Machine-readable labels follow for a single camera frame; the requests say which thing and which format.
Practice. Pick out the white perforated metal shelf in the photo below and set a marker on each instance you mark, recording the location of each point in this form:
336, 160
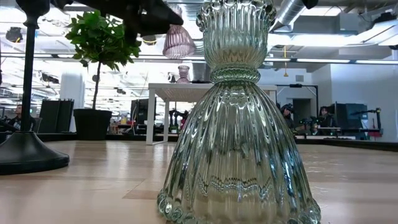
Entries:
174, 91

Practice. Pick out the black background robot arm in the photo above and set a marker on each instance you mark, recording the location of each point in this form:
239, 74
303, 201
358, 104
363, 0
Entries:
377, 116

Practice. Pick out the black metal candlestick holder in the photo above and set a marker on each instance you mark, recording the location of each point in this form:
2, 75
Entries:
28, 152

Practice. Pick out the black ceiling fixture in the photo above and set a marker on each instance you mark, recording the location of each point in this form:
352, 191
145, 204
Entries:
14, 34

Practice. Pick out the green artificial plant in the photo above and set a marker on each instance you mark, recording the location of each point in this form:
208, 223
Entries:
99, 40

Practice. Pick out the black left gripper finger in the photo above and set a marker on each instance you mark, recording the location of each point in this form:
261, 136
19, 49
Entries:
158, 18

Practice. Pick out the dark background monitor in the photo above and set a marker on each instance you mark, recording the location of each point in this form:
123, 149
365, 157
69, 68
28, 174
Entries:
140, 110

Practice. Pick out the silver ventilation duct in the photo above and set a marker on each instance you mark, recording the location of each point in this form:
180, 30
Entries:
287, 15

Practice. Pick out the ceiling light strip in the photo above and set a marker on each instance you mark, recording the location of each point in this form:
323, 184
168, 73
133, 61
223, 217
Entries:
323, 60
376, 62

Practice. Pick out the person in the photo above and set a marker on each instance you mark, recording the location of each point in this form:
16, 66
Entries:
323, 116
287, 116
18, 119

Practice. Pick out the black cabinets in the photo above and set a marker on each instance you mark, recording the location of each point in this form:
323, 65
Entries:
56, 115

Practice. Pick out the black monitor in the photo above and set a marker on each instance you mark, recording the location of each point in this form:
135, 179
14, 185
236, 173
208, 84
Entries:
351, 115

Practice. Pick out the black metal frame stand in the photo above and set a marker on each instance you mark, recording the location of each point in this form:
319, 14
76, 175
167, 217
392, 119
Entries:
295, 85

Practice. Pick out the green ribbed glass candle holder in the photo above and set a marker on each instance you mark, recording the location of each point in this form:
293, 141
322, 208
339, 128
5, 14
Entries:
236, 140

